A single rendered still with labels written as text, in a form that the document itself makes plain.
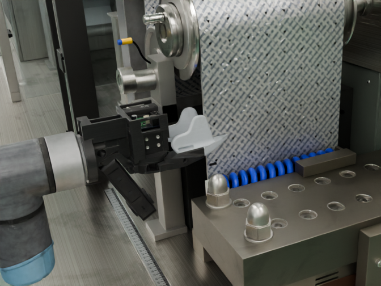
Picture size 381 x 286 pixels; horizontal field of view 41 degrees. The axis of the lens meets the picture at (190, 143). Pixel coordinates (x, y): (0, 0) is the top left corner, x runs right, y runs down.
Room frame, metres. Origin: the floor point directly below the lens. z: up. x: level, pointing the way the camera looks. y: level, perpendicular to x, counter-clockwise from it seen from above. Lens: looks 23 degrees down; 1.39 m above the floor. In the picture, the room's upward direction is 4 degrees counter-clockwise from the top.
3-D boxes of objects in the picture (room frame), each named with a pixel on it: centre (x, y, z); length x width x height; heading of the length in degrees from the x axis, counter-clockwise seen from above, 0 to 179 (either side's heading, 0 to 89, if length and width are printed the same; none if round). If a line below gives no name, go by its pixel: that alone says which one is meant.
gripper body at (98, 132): (0.65, 0.09, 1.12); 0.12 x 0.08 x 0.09; 111
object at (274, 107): (0.74, -0.13, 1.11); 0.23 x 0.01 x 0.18; 111
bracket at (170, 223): (0.77, 0.05, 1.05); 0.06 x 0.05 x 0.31; 111
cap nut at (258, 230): (0.54, -0.08, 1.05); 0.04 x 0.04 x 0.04
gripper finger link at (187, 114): (0.71, 0.00, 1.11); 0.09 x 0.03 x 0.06; 112
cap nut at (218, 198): (0.63, -0.03, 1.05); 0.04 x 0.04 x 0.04
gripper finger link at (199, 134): (0.68, -0.02, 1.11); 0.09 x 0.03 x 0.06; 109
